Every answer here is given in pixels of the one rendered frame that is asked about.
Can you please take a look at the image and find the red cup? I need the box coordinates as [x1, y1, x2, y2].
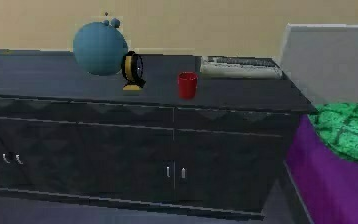
[177, 71, 199, 100]

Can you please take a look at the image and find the white keyboard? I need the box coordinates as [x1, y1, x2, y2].
[199, 55, 284, 80]

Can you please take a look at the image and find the black sideboard cupboard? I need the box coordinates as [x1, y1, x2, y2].
[0, 49, 319, 222]

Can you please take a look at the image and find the green patterned pillow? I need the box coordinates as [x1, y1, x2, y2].
[307, 102, 358, 166]

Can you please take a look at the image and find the bed with purple cover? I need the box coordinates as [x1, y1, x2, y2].
[279, 23, 358, 224]

